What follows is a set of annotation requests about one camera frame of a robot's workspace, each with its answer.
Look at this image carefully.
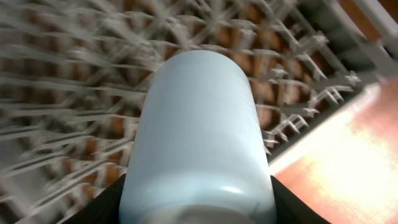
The blue cup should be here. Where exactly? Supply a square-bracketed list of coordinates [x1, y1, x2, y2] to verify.
[119, 50, 277, 223]

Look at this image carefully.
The grey dishwasher rack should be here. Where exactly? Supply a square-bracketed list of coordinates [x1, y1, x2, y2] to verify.
[1, 0, 397, 223]

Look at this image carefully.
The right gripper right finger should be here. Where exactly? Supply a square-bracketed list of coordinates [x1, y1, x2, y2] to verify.
[271, 175, 330, 224]

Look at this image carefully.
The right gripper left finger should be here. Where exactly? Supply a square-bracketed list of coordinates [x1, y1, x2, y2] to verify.
[63, 174, 126, 224]

